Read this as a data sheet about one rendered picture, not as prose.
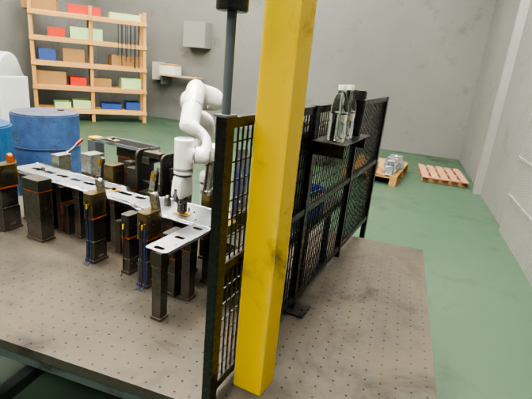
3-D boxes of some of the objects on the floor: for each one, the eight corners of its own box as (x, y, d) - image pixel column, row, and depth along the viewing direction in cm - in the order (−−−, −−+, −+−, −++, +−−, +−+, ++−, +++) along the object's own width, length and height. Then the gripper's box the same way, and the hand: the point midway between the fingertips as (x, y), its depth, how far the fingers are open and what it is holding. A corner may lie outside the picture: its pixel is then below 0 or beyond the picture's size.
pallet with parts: (399, 187, 667) (404, 163, 655) (340, 176, 700) (343, 153, 688) (407, 170, 792) (411, 150, 780) (356, 161, 824) (359, 142, 812)
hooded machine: (10, 119, 925) (4, 50, 881) (34, 123, 907) (28, 53, 863) (-24, 123, 852) (-33, 47, 808) (1, 127, 834) (-6, 51, 790)
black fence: (173, 564, 146) (188, 113, 98) (341, 306, 316) (377, 95, 268) (207, 588, 140) (241, 122, 93) (359, 312, 310) (399, 97, 262)
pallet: (468, 189, 695) (469, 183, 692) (418, 181, 716) (419, 176, 713) (460, 174, 799) (461, 169, 796) (417, 168, 820) (418, 163, 817)
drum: (62, 188, 514) (56, 104, 483) (96, 202, 481) (93, 113, 450) (4, 200, 460) (-6, 107, 429) (38, 216, 427) (30, 116, 396)
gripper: (179, 177, 176) (177, 218, 181) (200, 170, 189) (199, 209, 195) (165, 173, 179) (164, 214, 184) (187, 167, 192) (186, 205, 198)
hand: (182, 207), depth 189 cm, fingers closed, pressing on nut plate
